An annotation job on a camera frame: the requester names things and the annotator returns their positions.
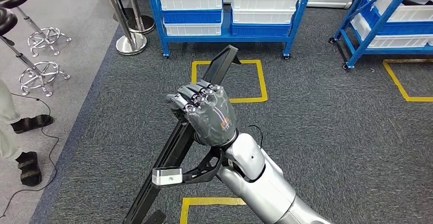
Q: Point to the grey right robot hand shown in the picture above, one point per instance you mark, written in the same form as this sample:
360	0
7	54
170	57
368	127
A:
213	121

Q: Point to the black plastic frame part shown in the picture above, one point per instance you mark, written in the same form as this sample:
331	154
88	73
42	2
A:
221	63

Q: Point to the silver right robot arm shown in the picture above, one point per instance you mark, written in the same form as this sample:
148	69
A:
267	188

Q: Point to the blue metal shelf rack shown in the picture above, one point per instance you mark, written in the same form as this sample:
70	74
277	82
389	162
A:
226	39

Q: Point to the blue wheeled shelf rack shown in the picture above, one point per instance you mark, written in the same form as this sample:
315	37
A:
358	43

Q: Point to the thin black pole stand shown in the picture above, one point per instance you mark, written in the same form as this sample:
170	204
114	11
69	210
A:
130	14

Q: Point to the black sandal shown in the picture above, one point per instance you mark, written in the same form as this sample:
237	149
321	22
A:
29	170
30	123

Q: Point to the person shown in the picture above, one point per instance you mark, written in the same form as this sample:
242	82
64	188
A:
6	141

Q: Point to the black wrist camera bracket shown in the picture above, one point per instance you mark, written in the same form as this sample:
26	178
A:
204	170

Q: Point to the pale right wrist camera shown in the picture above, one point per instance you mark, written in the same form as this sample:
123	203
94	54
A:
167	177

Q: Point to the chrome stanchion post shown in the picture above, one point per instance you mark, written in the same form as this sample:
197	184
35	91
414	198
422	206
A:
145	24
132	45

